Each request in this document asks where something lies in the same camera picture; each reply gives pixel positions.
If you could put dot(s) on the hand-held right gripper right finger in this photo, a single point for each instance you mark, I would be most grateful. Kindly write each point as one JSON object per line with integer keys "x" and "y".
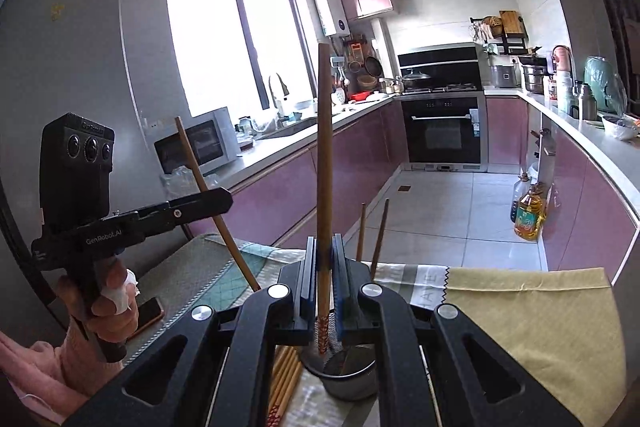
{"x": 340, "y": 272}

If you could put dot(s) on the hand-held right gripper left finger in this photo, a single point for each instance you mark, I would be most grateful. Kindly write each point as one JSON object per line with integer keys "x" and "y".
{"x": 311, "y": 272}

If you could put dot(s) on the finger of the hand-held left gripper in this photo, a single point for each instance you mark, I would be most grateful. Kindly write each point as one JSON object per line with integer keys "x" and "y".
{"x": 195, "y": 207}

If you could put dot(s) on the patterned-end wooden chopstick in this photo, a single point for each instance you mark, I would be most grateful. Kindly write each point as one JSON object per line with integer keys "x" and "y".
{"x": 380, "y": 237}
{"x": 325, "y": 157}
{"x": 360, "y": 232}
{"x": 235, "y": 252}

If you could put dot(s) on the black mesh utensil holder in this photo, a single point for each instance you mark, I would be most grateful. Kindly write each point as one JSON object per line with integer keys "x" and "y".
{"x": 350, "y": 384}

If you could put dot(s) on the bunch of chopsticks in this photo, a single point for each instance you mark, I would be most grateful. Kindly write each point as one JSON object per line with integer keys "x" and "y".
{"x": 282, "y": 387}

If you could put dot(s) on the person's left forearm pink sleeve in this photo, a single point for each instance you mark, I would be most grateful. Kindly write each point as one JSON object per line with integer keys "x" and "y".
{"x": 50, "y": 372}

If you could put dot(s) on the person's left hand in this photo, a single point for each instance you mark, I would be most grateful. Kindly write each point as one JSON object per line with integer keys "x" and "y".
{"x": 112, "y": 312}

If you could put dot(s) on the clear plastic bag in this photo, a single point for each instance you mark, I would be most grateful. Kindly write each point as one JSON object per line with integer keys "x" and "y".
{"x": 175, "y": 184}

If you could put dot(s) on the white microwave oven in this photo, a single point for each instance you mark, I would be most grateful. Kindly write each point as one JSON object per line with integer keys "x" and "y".
{"x": 200, "y": 142}

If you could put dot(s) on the patterned grey-green tablecloth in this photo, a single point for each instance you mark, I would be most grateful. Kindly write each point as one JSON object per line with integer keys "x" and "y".
{"x": 210, "y": 272}

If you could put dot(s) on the pink lower cabinets with sink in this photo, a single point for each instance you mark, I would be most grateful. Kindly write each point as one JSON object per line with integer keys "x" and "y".
{"x": 280, "y": 187}

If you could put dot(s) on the smartphone with orange case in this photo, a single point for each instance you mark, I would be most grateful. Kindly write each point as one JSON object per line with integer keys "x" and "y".
{"x": 150, "y": 314}

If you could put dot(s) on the grey refrigerator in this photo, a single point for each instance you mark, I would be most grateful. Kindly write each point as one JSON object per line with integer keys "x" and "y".
{"x": 75, "y": 57}

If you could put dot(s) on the sink faucet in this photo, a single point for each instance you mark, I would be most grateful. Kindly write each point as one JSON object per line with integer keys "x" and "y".
{"x": 277, "y": 92}

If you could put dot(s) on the kitchen window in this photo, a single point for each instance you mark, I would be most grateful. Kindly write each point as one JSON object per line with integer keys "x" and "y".
{"x": 210, "y": 47}

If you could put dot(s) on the black built-in oven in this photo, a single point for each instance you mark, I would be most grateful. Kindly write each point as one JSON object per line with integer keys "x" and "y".
{"x": 442, "y": 132}

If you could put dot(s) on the red basin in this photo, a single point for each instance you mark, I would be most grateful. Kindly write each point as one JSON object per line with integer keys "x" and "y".
{"x": 360, "y": 97}

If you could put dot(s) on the dark liquid plastic bottle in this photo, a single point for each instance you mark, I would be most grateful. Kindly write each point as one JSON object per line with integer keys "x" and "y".
{"x": 517, "y": 199}

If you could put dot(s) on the yellow cloth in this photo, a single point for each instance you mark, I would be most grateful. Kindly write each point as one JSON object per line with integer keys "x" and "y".
{"x": 525, "y": 332}

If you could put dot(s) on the dark wok with lid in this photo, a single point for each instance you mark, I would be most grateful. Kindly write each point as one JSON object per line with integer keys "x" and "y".
{"x": 416, "y": 80}

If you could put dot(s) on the hanging frying pan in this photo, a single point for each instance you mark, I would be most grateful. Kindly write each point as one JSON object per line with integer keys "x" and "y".
{"x": 373, "y": 66}

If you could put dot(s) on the black range hood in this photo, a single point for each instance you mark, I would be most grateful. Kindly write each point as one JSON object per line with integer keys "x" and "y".
{"x": 440, "y": 67}

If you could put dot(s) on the pink lower cabinets curved counter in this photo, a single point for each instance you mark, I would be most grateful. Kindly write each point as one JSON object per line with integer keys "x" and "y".
{"x": 585, "y": 207}

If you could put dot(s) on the silver rice cooker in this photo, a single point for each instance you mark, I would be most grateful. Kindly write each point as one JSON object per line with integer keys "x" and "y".
{"x": 504, "y": 77}

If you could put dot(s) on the stainless steel pot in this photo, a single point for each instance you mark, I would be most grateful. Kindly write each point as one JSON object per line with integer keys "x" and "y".
{"x": 534, "y": 79}

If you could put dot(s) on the stainless steel thermos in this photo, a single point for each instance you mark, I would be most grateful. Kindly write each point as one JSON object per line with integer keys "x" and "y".
{"x": 585, "y": 102}

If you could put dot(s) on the pink thermos jug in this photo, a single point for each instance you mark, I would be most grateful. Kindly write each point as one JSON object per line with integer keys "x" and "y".
{"x": 561, "y": 59}

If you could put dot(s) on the white bowl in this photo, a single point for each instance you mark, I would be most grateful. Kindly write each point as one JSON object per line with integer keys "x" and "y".
{"x": 617, "y": 128}

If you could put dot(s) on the green plastic bag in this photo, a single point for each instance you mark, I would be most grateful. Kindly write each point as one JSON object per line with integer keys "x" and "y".
{"x": 602, "y": 84}

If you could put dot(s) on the white wall water heater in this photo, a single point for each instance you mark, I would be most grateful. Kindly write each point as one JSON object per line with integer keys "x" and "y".
{"x": 331, "y": 12}

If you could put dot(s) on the black wall rack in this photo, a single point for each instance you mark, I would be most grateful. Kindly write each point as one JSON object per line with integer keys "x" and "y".
{"x": 512, "y": 32}

